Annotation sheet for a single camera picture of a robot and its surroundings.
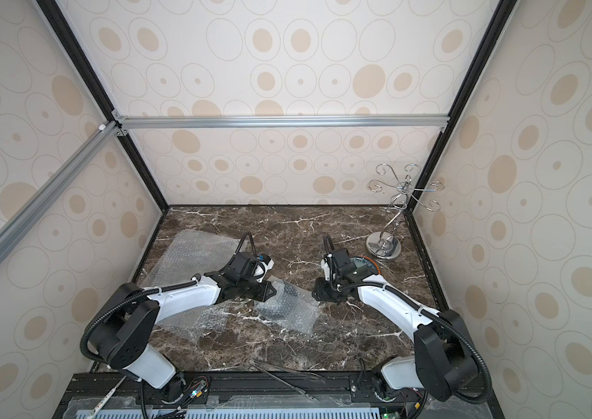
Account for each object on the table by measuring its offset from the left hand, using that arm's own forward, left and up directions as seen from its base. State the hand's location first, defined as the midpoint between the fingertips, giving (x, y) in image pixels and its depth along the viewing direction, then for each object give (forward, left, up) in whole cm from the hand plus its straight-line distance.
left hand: (282, 292), depth 87 cm
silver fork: (-32, +49, -5) cm, 59 cm away
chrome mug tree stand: (+23, -40, -3) cm, 46 cm away
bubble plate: (-3, -3, -3) cm, 6 cm away
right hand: (0, -14, +1) cm, 14 cm away
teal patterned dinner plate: (+16, -30, -4) cm, 34 cm away
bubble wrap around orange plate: (+19, +36, -5) cm, 42 cm away
